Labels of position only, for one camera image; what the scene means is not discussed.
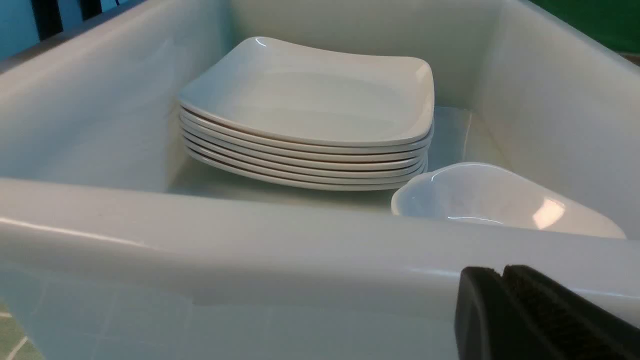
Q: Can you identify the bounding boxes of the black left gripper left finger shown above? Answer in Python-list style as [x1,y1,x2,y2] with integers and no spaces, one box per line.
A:
[454,266,551,360]

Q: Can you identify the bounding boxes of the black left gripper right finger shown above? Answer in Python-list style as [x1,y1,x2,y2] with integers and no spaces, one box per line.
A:
[502,264,639,360]

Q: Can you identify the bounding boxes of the large white plastic tub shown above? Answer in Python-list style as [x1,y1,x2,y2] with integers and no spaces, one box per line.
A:
[1,0,639,360]

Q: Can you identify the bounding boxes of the top white square plate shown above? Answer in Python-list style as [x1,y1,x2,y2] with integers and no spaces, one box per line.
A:
[178,36,435,147]

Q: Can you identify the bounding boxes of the white plate stack lower plates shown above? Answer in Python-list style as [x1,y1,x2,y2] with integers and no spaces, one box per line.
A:
[179,110,435,192]

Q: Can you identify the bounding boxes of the green backdrop cloth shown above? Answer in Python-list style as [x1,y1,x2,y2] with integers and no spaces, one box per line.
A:
[532,0,640,54]

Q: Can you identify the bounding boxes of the white small dish stack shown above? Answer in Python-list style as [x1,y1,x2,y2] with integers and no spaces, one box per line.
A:
[390,162,626,239]

